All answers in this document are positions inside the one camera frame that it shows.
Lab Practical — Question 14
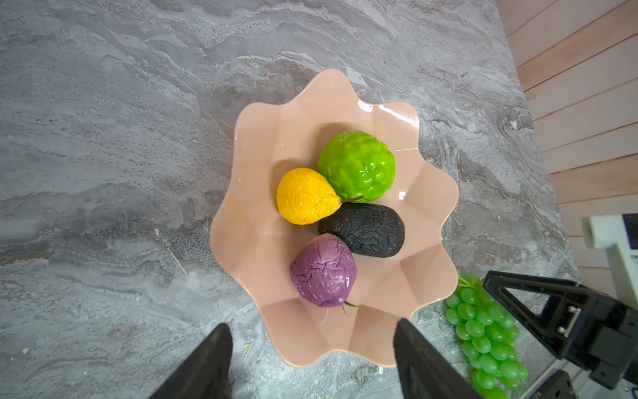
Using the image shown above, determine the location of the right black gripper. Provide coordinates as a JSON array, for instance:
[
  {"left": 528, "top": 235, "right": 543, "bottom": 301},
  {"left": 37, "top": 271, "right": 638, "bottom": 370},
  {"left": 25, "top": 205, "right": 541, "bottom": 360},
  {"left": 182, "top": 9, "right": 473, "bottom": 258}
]
[{"left": 483, "top": 271, "right": 637, "bottom": 399}]

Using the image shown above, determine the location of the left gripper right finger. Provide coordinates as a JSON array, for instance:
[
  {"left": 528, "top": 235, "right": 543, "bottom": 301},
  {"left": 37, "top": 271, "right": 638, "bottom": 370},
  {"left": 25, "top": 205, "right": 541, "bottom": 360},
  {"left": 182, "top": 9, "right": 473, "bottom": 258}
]
[{"left": 393, "top": 319, "right": 482, "bottom": 399}]

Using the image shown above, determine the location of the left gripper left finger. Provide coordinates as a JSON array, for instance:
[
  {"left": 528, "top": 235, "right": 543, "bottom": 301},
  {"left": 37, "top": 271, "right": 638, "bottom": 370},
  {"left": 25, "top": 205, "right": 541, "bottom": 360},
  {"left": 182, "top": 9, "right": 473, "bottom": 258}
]
[{"left": 150, "top": 324, "right": 233, "bottom": 399}]

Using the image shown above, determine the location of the green grape bunch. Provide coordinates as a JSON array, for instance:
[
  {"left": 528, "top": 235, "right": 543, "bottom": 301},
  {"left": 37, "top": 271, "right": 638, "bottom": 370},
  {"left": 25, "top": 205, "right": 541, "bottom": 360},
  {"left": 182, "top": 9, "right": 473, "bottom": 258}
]
[{"left": 445, "top": 274, "right": 528, "bottom": 398}]

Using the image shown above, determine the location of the purple fake fruit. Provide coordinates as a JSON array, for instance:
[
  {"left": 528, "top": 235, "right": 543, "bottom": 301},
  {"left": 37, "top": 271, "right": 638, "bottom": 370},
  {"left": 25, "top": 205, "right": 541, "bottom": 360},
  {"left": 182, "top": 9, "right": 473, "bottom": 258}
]
[{"left": 289, "top": 234, "right": 357, "bottom": 308}]

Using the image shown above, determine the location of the dark fake avocado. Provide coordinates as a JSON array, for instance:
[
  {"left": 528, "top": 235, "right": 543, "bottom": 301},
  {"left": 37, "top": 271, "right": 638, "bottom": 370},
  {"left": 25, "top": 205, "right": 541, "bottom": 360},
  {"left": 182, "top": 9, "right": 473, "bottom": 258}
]
[{"left": 317, "top": 203, "right": 405, "bottom": 258}]

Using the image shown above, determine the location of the yellow fake pear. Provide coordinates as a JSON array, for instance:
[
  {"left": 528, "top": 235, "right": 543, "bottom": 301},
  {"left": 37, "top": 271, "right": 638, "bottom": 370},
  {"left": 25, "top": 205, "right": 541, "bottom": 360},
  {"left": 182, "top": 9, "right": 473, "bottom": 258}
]
[{"left": 276, "top": 168, "right": 364, "bottom": 225}]

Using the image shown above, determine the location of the green custard apple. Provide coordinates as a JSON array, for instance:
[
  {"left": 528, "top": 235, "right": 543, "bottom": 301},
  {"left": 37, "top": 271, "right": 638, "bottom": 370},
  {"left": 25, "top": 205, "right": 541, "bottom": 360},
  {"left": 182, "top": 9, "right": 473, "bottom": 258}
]
[{"left": 317, "top": 130, "right": 396, "bottom": 202}]

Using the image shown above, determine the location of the pink wavy fruit bowl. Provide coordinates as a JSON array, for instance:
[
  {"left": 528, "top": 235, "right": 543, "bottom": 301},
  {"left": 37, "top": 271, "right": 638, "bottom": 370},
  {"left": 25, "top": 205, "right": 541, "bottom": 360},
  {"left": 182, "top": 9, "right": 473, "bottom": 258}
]
[{"left": 210, "top": 69, "right": 459, "bottom": 367}]

